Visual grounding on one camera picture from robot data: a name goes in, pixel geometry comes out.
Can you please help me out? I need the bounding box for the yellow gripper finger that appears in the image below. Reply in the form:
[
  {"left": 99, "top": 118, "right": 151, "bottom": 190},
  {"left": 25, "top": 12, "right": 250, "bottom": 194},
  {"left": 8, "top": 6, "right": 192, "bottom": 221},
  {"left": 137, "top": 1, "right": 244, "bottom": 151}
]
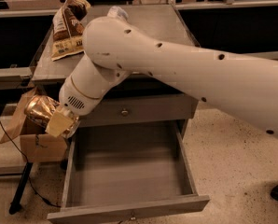
[{"left": 46, "top": 105, "right": 74, "bottom": 137}]

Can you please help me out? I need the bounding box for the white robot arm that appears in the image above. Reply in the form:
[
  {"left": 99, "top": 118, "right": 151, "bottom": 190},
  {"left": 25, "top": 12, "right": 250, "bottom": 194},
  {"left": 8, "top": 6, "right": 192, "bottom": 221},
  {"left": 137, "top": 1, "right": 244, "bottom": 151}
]
[{"left": 59, "top": 16, "right": 278, "bottom": 138}]

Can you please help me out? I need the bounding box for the round top drawer knob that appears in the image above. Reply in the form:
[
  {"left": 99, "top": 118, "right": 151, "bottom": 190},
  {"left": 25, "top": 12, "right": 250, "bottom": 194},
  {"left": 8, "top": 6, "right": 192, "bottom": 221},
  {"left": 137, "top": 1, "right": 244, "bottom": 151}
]
[{"left": 121, "top": 109, "right": 130, "bottom": 117}]

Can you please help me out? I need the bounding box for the open grey middle drawer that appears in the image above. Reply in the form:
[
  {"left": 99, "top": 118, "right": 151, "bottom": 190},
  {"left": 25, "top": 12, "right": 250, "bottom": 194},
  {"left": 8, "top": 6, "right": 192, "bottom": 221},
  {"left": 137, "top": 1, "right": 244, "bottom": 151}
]
[{"left": 48, "top": 121, "right": 210, "bottom": 224}]

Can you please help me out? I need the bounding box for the cardboard box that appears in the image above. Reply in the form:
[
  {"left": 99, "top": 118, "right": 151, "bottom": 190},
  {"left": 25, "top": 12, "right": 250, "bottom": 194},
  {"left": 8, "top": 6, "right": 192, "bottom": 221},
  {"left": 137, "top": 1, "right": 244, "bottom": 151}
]
[{"left": 0, "top": 88, "right": 67, "bottom": 162}]

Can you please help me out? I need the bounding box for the black stand leg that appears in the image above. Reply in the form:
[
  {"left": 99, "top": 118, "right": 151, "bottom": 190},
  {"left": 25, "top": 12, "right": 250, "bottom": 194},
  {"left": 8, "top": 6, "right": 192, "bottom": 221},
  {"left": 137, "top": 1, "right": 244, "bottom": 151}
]
[{"left": 8, "top": 162, "right": 33, "bottom": 215}]

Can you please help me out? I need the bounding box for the brown chip bag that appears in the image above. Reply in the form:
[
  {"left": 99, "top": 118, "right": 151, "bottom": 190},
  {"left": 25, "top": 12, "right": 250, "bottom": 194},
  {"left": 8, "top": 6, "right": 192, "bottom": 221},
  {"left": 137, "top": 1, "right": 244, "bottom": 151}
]
[{"left": 51, "top": 0, "right": 90, "bottom": 61}]

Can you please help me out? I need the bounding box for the clear plastic water bottle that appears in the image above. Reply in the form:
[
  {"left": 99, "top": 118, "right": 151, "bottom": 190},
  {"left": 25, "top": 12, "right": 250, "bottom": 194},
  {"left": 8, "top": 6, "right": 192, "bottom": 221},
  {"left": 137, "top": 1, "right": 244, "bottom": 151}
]
[{"left": 107, "top": 6, "right": 129, "bottom": 21}]

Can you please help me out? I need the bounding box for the black cable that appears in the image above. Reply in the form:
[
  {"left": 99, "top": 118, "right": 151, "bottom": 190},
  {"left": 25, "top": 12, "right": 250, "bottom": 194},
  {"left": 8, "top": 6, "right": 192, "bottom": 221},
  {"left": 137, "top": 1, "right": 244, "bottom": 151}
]
[{"left": 0, "top": 105, "right": 62, "bottom": 209}]

